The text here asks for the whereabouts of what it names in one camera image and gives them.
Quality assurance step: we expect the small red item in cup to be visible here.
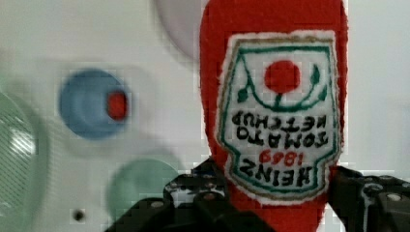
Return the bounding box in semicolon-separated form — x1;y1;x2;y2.
107;92;128;121

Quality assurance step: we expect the red plush ketchup bottle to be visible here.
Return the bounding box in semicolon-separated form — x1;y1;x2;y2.
199;0;347;232

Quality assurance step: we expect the blue cup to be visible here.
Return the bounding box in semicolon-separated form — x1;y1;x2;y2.
59;69;132;140

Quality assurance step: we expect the green oval strainer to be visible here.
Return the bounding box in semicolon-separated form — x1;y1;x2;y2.
0;94;36;226

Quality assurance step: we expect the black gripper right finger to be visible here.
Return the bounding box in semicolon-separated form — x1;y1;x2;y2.
328;166;410;232

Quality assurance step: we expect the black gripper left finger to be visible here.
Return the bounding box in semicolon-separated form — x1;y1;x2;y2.
163;158;229;208

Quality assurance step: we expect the green cup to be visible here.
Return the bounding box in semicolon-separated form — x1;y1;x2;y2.
106;159;178;219

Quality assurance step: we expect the large grey round plate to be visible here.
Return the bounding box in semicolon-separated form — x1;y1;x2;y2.
154;0;208;62

